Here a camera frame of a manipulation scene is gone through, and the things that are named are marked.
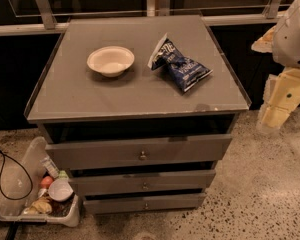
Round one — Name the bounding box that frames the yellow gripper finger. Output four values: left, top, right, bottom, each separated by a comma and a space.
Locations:
256, 104, 289, 133
251, 27, 275, 53

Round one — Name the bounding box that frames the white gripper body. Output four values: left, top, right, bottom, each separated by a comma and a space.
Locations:
264, 67, 300, 113

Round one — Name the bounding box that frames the grey drawer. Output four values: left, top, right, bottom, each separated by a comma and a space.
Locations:
83, 193, 206, 214
46, 134, 232, 170
69, 170, 216, 196

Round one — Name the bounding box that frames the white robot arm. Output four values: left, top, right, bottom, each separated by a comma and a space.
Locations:
251, 0, 300, 133

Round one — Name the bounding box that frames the grey bottom drawer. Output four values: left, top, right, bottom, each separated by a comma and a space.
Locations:
83, 193, 206, 214

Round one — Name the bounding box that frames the grey drawer cabinet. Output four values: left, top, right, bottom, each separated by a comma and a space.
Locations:
25, 16, 250, 202

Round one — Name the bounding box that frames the grey top drawer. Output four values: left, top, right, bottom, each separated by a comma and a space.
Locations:
46, 134, 232, 170

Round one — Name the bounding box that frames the blue chip bag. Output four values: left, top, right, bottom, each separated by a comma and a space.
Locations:
148, 35, 212, 93

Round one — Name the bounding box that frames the white paper bowl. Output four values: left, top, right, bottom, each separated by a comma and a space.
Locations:
87, 46, 135, 77

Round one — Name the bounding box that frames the small white bowl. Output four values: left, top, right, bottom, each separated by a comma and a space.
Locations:
48, 179, 73, 202

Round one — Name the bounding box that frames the white tube bottle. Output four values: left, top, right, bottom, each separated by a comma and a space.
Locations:
41, 156, 59, 179

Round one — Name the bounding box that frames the red apple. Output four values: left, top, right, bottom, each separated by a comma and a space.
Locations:
40, 176, 54, 189

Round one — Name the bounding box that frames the clear plastic bin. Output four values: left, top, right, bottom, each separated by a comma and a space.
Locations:
0, 137, 80, 227

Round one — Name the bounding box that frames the yellow snack wrapper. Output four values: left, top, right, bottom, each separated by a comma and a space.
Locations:
23, 197, 52, 215

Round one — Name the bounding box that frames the metal railing bracket right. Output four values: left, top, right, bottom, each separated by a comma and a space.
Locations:
262, 0, 282, 19

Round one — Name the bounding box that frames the metal railing bracket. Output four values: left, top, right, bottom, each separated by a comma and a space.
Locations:
35, 0, 56, 30
262, 0, 282, 19

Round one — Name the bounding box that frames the metal railing bracket left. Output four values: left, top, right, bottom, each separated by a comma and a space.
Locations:
35, 0, 56, 30

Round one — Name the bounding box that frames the black cable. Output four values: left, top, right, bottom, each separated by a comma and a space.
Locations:
0, 141, 34, 201

